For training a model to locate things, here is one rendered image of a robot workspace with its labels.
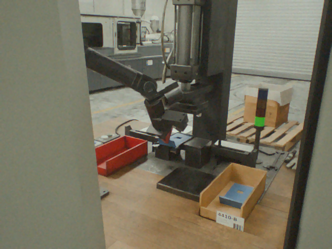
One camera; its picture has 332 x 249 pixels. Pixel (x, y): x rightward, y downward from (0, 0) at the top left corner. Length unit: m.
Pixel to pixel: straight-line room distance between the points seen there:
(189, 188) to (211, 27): 0.57
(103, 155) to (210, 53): 0.57
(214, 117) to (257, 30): 9.39
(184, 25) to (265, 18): 9.54
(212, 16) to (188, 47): 0.15
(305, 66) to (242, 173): 9.34
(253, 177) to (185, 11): 0.60
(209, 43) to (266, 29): 9.46
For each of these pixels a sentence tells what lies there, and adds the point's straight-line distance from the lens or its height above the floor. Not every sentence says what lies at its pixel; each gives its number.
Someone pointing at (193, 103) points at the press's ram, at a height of 1.14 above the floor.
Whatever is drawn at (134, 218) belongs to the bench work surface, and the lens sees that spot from 0.88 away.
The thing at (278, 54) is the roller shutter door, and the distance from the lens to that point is 10.48.
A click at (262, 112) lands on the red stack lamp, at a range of 1.22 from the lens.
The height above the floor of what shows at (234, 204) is 0.92.
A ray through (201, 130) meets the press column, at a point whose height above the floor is 0.96.
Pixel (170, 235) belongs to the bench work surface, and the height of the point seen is 0.90.
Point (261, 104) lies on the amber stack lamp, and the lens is 1.21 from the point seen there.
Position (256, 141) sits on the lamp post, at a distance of 1.26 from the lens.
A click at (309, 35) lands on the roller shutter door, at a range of 10.28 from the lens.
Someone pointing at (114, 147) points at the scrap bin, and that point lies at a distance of 1.28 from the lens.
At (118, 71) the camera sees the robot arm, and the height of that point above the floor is 1.27.
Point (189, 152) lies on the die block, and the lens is 1.16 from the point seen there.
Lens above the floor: 1.40
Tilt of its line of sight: 17 degrees down
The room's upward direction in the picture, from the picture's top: 2 degrees clockwise
